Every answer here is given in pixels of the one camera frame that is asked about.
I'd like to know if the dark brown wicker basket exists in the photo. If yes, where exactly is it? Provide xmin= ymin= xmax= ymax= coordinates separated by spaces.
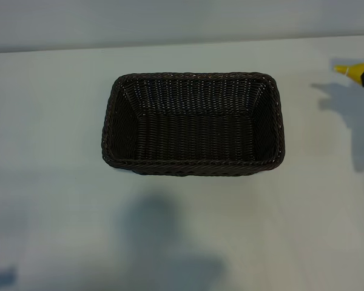
xmin=101 ymin=71 xmax=286 ymax=178

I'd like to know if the yellow banana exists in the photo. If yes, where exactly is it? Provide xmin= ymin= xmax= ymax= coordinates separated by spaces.
xmin=333 ymin=62 xmax=364 ymax=99

